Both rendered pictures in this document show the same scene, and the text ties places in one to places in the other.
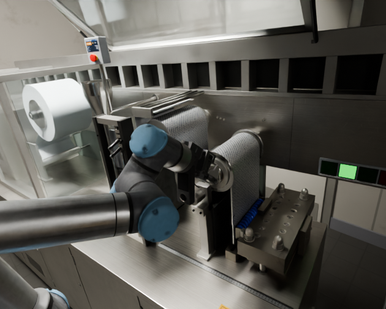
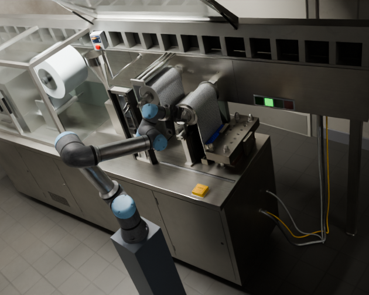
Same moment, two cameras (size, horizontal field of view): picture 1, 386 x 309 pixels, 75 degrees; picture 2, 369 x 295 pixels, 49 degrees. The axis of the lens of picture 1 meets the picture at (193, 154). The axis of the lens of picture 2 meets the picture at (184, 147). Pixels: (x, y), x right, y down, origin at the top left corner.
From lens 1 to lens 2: 1.46 m
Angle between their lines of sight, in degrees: 14
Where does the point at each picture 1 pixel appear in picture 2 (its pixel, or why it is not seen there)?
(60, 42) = not seen: outside the picture
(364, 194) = not seen: hidden behind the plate
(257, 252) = (215, 155)
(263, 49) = (208, 30)
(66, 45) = not seen: outside the picture
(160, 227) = (161, 145)
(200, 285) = (187, 178)
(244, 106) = (204, 64)
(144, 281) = (155, 181)
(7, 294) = (105, 179)
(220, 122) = (191, 74)
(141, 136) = (146, 110)
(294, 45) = (225, 30)
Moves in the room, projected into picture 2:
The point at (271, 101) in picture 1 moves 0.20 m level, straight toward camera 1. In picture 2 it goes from (219, 61) to (213, 78)
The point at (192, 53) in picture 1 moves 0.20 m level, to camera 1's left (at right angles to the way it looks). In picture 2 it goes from (163, 28) to (132, 35)
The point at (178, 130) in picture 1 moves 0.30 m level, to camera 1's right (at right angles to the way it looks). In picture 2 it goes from (161, 89) to (211, 78)
